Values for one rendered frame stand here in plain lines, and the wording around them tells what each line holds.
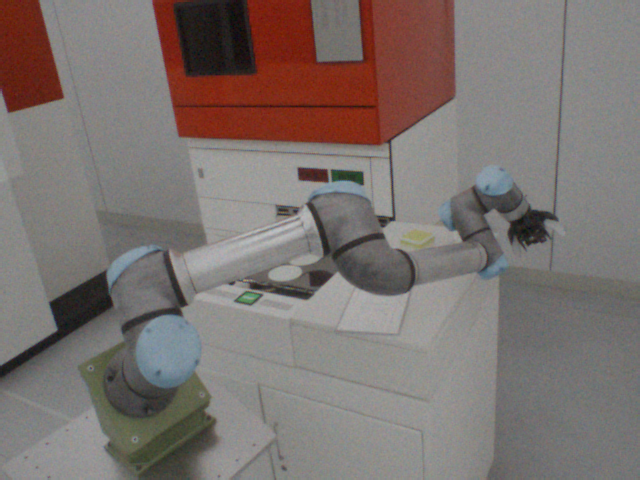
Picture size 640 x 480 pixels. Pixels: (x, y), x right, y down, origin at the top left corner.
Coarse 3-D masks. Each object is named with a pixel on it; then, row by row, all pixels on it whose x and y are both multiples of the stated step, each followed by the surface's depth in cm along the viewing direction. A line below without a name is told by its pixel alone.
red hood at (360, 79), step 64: (192, 0) 185; (256, 0) 174; (320, 0) 164; (384, 0) 164; (448, 0) 211; (192, 64) 196; (256, 64) 183; (320, 64) 172; (384, 64) 169; (448, 64) 219; (192, 128) 207; (256, 128) 193; (320, 128) 181; (384, 128) 174
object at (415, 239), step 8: (408, 232) 160; (416, 232) 160; (424, 232) 159; (400, 240) 158; (408, 240) 156; (416, 240) 155; (424, 240) 155; (432, 240) 157; (408, 248) 157; (416, 248) 155; (424, 248) 155
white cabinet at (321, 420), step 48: (480, 336) 163; (240, 384) 158; (288, 384) 148; (336, 384) 140; (480, 384) 171; (288, 432) 156; (336, 432) 146; (384, 432) 138; (432, 432) 132; (480, 432) 179
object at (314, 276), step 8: (328, 256) 182; (288, 264) 180; (312, 264) 178; (320, 264) 178; (328, 264) 177; (264, 272) 177; (304, 272) 174; (312, 272) 173; (320, 272) 173; (328, 272) 172; (336, 272) 172; (264, 280) 172; (272, 280) 171; (296, 280) 170; (304, 280) 169; (312, 280) 169; (320, 280) 168; (328, 280) 168; (304, 288) 165; (312, 288) 164
